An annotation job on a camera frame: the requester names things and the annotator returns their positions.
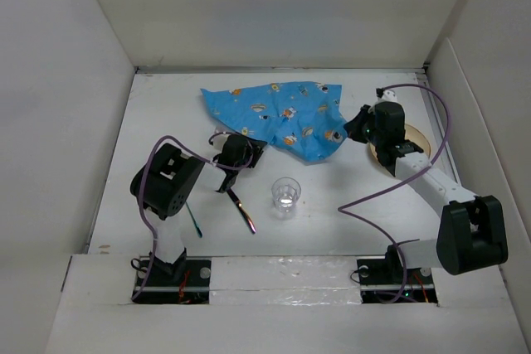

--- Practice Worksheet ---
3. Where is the beige bird-pattern plate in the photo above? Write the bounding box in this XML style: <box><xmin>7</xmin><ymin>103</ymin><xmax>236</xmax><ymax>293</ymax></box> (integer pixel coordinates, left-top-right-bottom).
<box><xmin>368</xmin><ymin>124</ymin><xmax>431</xmax><ymax>162</ymax></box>

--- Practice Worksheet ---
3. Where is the iridescent knife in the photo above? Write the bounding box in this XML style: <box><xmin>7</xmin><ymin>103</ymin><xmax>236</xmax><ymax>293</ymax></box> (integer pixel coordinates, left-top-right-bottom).
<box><xmin>227</xmin><ymin>189</ymin><xmax>256</xmax><ymax>235</ymax></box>

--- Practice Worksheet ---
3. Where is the clear plastic cup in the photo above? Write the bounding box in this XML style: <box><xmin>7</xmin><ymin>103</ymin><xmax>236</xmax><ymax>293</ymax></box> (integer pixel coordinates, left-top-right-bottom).
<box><xmin>271</xmin><ymin>177</ymin><xmax>301</xmax><ymax>220</ymax></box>

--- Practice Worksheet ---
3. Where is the blue patterned cloth placemat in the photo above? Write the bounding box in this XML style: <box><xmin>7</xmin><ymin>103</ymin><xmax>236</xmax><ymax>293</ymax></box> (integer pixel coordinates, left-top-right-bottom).
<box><xmin>202</xmin><ymin>81</ymin><xmax>347</xmax><ymax>162</ymax></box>

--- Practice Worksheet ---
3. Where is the iridescent fork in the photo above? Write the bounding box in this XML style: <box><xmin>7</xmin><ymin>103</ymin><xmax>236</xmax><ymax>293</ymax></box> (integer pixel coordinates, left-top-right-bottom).
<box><xmin>185</xmin><ymin>201</ymin><xmax>203</xmax><ymax>239</ymax></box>

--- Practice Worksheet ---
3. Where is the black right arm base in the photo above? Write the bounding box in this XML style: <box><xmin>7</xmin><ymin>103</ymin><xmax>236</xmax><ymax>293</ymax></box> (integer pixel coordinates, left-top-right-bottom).
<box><xmin>349</xmin><ymin>245</ymin><xmax>438</xmax><ymax>304</ymax></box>

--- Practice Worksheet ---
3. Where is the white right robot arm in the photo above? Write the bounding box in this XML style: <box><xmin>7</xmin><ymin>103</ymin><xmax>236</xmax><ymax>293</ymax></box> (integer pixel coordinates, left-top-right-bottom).
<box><xmin>344</xmin><ymin>101</ymin><xmax>509</xmax><ymax>283</ymax></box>

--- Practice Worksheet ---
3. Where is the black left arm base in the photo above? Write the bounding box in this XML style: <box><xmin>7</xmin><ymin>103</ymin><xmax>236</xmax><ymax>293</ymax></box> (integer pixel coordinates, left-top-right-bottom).
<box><xmin>130</xmin><ymin>250</ymin><xmax>212</xmax><ymax>305</ymax></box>

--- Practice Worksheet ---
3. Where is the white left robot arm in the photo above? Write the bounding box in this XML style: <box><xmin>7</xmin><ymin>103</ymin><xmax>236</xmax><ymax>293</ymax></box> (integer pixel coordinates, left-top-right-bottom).
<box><xmin>130</xmin><ymin>131</ymin><xmax>267</xmax><ymax>285</ymax></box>

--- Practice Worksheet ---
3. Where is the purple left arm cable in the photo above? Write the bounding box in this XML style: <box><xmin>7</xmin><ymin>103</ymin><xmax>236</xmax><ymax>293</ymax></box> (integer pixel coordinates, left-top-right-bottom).
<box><xmin>131</xmin><ymin>132</ymin><xmax>255</xmax><ymax>301</ymax></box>

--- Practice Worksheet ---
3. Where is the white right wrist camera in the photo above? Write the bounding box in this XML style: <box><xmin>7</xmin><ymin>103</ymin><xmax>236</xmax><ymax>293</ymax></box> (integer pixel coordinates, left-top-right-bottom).
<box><xmin>376</xmin><ymin>88</ymin><xmax>398</xmax><ymax>103</ymax></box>

